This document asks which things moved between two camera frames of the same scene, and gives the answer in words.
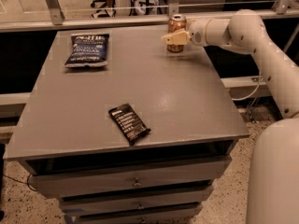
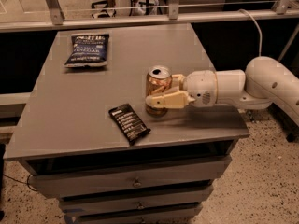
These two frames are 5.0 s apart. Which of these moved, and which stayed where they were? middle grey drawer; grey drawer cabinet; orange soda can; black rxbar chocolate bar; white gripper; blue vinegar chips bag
Moved: orange soda can; white gripper
Stayed: blue vinegar chips bag; grey drawer cabinet; middle grey drawer; black rxbar chocolate bar
